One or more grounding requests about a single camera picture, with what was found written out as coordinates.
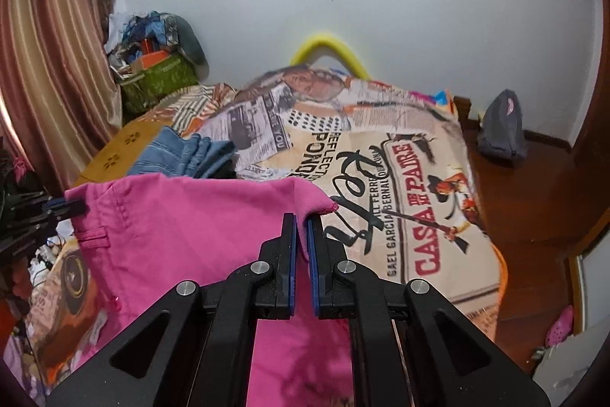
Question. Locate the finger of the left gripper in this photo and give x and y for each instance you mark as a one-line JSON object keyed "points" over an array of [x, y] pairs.
{"points": [[62, 208]]}

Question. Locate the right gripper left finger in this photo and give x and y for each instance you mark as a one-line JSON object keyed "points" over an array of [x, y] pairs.
{"points": [[194, 346]]}

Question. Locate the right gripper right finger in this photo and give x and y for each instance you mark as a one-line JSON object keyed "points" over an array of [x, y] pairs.
{"points": [[410, 345]]}

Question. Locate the pink pants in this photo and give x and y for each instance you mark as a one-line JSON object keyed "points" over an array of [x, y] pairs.
{"points": [[144, 234]]}

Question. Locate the cardboard piece with flowers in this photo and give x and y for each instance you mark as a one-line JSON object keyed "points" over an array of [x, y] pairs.
{"points": [[116, 158]]}

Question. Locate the striped brown curtain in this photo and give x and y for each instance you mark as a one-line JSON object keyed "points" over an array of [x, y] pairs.
{"points": [[60, 103]]}

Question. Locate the folded blue jeans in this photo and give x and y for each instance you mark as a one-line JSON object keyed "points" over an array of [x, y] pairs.
{"points": [[197, 157]]}

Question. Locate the printed beige bed blanket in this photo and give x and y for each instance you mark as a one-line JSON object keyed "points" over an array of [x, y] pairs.
{"points": [[394, 162]]}

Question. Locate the pink slipper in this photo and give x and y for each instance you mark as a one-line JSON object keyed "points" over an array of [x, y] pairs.
{"points": [[561, 328]]}

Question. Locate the green basket with clothes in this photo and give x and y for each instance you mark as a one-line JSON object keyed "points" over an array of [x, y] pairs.
{"points": [[151, 56]]}

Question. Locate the grey backpack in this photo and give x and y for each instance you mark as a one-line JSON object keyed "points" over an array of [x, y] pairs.
{"points": [[501, 135]]}

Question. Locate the yellow curved headboard tube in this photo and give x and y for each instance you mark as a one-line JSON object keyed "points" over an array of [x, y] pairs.
{"points": [[327, 44]]}

